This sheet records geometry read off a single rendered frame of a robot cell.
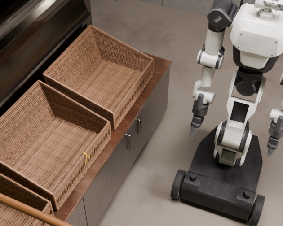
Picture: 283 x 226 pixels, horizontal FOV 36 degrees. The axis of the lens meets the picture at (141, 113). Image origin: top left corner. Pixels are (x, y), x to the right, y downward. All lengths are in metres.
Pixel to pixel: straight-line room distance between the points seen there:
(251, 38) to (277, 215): 1.37
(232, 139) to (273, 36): 0.70
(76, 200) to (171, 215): 0.83
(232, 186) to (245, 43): 1.08
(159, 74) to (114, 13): 1.73
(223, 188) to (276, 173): 0.54
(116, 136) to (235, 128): 0.69
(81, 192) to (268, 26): 1.26
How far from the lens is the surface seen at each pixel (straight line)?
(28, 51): 2.48
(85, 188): 2.36
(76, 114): 2.57
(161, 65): 3.02
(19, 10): 2.07
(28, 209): 1.60
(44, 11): 2.51
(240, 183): 2.94
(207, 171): 2.95
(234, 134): 2.51
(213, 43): 2.29
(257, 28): 2.13
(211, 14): 2.18
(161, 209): 2.96
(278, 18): 2.18
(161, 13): 4.56
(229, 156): 2.82
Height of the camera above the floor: 2.54
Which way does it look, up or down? 47 degrees down
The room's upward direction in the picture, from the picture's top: 1 degrees clockwise
